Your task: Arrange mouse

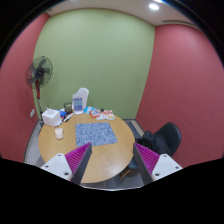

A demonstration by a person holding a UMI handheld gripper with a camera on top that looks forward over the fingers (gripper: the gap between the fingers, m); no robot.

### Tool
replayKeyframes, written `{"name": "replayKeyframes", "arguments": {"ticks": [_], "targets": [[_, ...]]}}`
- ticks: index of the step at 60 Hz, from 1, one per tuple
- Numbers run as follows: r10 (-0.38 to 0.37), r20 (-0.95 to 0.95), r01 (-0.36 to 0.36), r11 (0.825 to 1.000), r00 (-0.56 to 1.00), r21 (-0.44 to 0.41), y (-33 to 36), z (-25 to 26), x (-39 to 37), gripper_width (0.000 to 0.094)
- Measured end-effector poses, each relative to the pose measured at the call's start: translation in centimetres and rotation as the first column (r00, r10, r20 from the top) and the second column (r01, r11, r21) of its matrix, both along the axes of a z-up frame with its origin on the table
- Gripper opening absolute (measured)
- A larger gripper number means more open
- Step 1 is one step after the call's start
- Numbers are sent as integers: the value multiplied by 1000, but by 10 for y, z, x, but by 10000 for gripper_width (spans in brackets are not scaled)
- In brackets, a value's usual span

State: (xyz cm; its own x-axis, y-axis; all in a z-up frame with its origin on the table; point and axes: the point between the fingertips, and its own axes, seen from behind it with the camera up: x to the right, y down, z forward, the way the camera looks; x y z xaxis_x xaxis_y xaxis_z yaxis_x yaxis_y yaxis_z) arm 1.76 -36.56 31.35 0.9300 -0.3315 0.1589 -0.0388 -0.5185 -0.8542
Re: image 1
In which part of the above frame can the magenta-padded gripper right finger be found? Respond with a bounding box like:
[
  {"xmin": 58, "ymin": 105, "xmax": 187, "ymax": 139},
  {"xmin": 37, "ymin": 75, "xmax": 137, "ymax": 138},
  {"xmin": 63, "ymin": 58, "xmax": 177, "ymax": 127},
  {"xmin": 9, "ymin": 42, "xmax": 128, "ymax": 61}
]
[{"xmin": 133, "ymin": 142, "xmax": 184, "ymax": 185}]

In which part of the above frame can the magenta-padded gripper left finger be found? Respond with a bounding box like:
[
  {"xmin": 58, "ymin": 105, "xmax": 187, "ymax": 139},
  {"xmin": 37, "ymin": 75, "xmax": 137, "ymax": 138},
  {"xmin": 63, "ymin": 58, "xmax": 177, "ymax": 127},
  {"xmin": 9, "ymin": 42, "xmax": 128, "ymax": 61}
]
[{"xmin": 40, "ymin": 142, "xmax": 93, "ymax": 185}]

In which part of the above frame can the pale pink computer mouse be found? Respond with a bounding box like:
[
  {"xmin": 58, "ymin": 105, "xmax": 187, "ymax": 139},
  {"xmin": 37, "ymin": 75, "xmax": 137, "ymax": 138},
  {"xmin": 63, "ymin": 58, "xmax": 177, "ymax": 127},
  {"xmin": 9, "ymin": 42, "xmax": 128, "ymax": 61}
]
[{"xmin": 54, "ymin": 127, "xmax": 65, "ymax": 140}]

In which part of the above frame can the grey-blue patterned mouse pad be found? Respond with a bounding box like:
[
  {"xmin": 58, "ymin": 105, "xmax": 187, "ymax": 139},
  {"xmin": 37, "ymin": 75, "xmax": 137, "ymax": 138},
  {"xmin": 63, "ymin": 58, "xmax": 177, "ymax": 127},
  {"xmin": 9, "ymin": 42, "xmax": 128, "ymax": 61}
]
[{"xmin": 75, "ymin": 121, "xmax": 119, "ymax": 148}]

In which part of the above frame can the black backpack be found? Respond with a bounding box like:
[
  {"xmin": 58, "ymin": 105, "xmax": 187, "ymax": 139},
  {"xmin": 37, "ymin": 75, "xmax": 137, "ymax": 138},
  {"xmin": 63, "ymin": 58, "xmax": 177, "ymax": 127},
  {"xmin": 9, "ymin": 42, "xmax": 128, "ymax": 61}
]
[{"xmin": 141, "ymin": 130, "xmax": 171, "ymax": 156}]

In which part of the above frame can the black office chair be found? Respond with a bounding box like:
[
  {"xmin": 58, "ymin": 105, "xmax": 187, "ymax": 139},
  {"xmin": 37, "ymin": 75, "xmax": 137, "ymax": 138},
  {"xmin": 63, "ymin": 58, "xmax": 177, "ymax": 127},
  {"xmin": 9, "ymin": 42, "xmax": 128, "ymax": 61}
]
[{"xmin": 128, "ymin": 121, "xmax": 183, "ymax": 171}]

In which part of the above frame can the red-capped whiteboard marker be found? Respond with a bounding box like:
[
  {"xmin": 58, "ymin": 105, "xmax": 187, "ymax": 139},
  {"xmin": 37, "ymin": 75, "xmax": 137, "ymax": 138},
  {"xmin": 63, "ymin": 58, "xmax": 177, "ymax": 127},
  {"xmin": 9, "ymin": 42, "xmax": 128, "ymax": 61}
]
[{"xmin": 63, "ymin": 112, "xmax": 75, "ymax": 123}]

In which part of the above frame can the red snack packet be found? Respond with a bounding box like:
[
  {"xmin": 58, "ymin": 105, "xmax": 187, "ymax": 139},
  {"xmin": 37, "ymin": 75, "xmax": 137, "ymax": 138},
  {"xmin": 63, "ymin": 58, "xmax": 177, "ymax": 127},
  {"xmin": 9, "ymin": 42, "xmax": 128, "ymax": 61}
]
[{"xmin": 89, "ymin": 108, "xmax": 101, "ymax": 119}]

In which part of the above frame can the light blue packet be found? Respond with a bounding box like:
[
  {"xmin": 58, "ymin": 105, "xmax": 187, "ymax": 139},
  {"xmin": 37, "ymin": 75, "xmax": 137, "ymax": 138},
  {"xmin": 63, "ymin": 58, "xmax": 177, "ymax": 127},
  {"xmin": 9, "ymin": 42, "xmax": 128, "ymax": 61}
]
[{"xmin": 83, "ymin": 106, "xmax": 95, "ymax": 115}]

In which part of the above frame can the white tissue box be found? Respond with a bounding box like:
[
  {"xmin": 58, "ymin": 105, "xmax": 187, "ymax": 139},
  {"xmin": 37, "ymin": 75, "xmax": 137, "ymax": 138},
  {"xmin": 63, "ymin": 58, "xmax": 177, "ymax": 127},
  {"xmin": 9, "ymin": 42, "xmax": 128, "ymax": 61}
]
[{"xmin": 41, "ymin": 108, "xmax": 62, "ymax": 128}]

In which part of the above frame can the orange and white snack packet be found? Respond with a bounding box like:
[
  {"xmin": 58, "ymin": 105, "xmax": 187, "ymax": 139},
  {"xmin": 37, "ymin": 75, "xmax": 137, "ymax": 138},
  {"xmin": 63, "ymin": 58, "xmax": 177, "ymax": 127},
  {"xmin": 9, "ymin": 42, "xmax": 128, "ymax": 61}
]
[{"xmin": 103, "ymin": 110, "xmax": 116, "ymax": 121}]

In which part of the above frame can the white chair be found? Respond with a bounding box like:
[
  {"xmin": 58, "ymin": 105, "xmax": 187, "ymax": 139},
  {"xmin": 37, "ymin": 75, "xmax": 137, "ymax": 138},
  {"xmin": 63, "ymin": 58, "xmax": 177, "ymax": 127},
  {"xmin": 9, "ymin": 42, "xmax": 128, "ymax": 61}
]
[{"xmin": 77, "ymin": 87, "xmax": 90, "ymax": 108}]

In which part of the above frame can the standing fan with red pole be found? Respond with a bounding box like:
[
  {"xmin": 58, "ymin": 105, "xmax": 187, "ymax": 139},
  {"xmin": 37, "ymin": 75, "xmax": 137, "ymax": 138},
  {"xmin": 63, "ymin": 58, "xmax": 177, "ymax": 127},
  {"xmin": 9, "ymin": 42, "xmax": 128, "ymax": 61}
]
[{"xmin": 25, "ymin": 55, "xmax": 54, "ymax": 121}]

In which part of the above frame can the round ceiling light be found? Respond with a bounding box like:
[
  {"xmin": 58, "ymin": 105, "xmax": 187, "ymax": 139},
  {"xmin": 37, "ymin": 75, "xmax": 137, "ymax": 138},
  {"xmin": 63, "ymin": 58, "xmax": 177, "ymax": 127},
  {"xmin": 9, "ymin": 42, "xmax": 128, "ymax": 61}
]
[{"xmin": 148, "ymin": 2, "xmax": 160, "ymax": 11}]

